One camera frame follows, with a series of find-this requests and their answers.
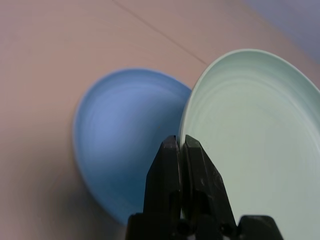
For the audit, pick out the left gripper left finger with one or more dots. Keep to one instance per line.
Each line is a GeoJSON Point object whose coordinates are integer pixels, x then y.
{"type": "Point", "coordinates": [162, 175]}

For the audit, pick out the light green plate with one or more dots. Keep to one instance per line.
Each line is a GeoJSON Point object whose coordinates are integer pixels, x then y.
{"type": "Point", "coordinates": [255, 125]}

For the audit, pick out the light blue plate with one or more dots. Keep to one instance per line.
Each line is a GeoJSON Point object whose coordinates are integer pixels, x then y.
{"type": "Point", "coordinates": [120, 130]}

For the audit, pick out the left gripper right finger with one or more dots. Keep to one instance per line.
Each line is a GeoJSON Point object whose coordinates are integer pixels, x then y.
{"type": "Point", "coordinates": [202, 180]}

